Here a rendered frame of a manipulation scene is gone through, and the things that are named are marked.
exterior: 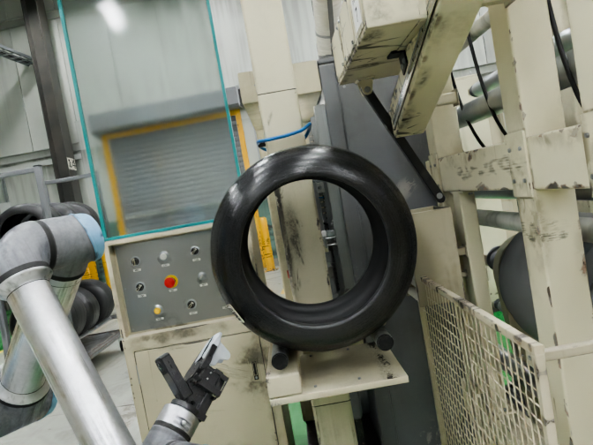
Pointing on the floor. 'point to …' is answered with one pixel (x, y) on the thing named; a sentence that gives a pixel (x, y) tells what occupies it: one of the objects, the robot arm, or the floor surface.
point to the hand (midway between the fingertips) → (215, 335)
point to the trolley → (78, 312)
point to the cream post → (305, 199)
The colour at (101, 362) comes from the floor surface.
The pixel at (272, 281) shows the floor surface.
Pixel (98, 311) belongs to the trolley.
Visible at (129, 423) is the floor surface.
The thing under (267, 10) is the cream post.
